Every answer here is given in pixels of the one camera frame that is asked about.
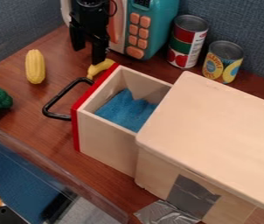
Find drawer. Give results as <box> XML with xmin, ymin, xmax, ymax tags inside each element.
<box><xmin>40</xmin><ymin>62</ymin><xmax>175</xmax><ymax>179</ymax></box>

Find yellow toy corn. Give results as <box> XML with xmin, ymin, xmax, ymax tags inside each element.
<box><xmin>23</xmin><ymin>48</ymin><xmax>47</xmax><ymax>85</ymax></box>

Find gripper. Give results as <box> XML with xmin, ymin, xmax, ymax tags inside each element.
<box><xmin>67</xmin><ymin>0</ymin><xmax>113</xmax><ymax>66</ymax></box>

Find red and green can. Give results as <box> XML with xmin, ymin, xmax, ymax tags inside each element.
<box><xmin>165</xmin><ymin>14</ymin><xmax>211</xmax><ymax>70</ymax></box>

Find toy microwave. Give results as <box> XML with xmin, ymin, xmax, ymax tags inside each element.
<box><xmin>58</xmin><ymin>0</ymin><xmax>182</xmax><ymax>61</ymax></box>

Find cabinet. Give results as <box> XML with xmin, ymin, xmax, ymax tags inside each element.
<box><xmin>133</xmin><ymin>70</ymin><xmax>264</xmax><ymax>224</ymax></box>

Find yellow and blue can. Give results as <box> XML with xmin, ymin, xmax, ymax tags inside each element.
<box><xmin>200</xmin><ymin>39</ymin><xmax>246</xmax><ymax>85</ymax></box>

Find yellow toy banana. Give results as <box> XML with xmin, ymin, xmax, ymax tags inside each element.
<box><xmin>85</xmin><ymin>58</ymin><xmax>117</xmax><ymax>81</ymax></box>

